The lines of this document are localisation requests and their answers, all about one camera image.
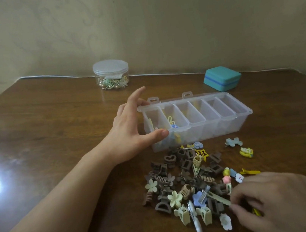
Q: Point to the person's right hand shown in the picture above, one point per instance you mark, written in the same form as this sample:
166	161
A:
287	206

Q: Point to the white cloud hair clip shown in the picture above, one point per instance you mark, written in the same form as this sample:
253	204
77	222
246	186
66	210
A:
239	177

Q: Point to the pile of small gold hairpins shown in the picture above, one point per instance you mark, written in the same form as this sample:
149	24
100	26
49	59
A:
113	83

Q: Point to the yellow bar hair clip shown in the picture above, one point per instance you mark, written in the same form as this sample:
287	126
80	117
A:
250	172

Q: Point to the white flower hair clip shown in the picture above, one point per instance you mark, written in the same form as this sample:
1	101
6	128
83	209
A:
226	221

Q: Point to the small yellow hair clip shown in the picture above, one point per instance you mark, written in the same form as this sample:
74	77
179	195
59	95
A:
256	212

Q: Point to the person's left forearm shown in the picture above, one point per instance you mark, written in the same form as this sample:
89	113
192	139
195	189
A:
57	206

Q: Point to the clear plastic compartment organizer box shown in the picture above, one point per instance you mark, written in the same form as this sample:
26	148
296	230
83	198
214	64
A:
199	119

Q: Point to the person's left hand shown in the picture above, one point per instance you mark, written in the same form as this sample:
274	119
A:
124	137

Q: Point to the person's right thumb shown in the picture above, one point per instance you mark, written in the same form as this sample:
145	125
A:
245	218

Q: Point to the teal square case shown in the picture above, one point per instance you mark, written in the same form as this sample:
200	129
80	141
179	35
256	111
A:
222	78

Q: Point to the yellow duck hair clip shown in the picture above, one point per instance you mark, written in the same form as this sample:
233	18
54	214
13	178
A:
246	152

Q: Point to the yellow outline hair clip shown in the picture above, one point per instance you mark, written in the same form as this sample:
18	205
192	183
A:
170	119

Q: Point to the pile of mixed hair clips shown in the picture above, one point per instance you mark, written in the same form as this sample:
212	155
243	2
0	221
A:
186	185

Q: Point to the person's left thumb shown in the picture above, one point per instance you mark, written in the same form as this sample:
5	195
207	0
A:
156	137

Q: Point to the round clear plastic jar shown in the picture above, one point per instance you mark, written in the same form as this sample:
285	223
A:
111	74

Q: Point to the blue bow hair clip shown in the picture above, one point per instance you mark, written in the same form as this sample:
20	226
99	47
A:
233	142

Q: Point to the blue round hair clip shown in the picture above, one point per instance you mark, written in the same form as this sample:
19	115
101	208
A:
175	126

